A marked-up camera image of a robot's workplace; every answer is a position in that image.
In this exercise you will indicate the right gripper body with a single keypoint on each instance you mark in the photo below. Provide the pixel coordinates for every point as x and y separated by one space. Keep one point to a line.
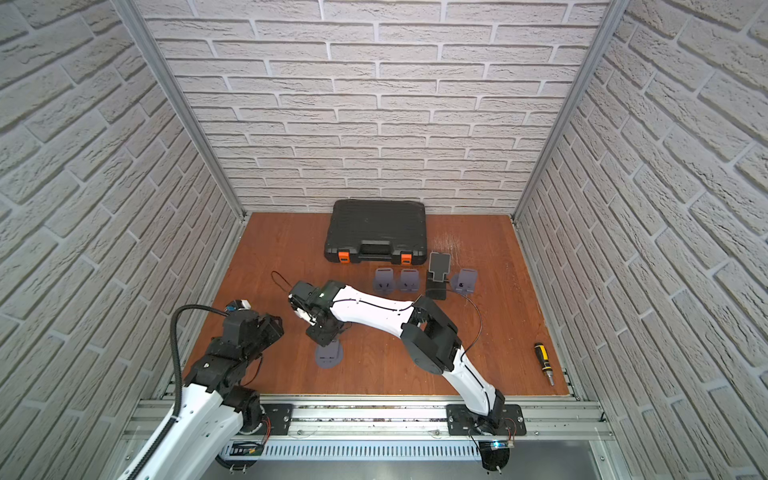
326 329

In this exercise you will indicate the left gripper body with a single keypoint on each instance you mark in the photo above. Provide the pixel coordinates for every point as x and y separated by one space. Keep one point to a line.
267 330

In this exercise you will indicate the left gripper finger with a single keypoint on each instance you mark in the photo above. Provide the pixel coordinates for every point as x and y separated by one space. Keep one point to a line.
272 326
262 344

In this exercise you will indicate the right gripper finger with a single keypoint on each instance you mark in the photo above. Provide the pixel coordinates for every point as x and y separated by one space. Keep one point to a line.
337 335
316 334

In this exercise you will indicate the grey phone stand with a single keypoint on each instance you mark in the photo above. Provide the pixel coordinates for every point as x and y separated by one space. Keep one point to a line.
384 282
329 356
464 282

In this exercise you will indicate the purple-grey phone stand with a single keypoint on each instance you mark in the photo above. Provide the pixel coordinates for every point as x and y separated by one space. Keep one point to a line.
409 281

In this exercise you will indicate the black phone stand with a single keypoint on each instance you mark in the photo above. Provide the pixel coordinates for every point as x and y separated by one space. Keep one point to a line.
438 271

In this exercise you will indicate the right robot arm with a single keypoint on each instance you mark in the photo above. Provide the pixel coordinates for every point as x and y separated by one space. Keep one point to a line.
429 336

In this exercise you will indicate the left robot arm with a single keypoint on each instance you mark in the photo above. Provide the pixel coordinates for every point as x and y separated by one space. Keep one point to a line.
211 404

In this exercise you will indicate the black plastic tool case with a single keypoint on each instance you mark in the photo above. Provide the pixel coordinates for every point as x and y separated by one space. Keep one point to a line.
377 230

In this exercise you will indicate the yellow black screwdriver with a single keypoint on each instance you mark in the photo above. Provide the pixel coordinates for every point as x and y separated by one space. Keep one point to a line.
544 362

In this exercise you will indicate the left corner aluminium profile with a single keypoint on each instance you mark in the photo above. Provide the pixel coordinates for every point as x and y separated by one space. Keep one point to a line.
132 19

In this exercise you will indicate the corner aluminium profile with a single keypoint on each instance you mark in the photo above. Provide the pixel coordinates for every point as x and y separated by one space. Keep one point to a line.
594 55
132 19

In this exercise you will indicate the right corner aluminium profile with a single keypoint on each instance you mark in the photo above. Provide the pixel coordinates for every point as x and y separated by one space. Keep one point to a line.
594 55

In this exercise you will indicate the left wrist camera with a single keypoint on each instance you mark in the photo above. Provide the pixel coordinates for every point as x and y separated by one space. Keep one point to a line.
237 305

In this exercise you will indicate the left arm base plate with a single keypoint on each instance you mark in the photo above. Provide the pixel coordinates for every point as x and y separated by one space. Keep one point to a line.
273 418

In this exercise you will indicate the aluminium front rail frame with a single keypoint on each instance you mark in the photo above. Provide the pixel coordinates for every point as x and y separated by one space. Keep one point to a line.
369 428

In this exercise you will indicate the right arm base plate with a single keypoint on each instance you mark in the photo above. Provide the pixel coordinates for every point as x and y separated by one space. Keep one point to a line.
508 421

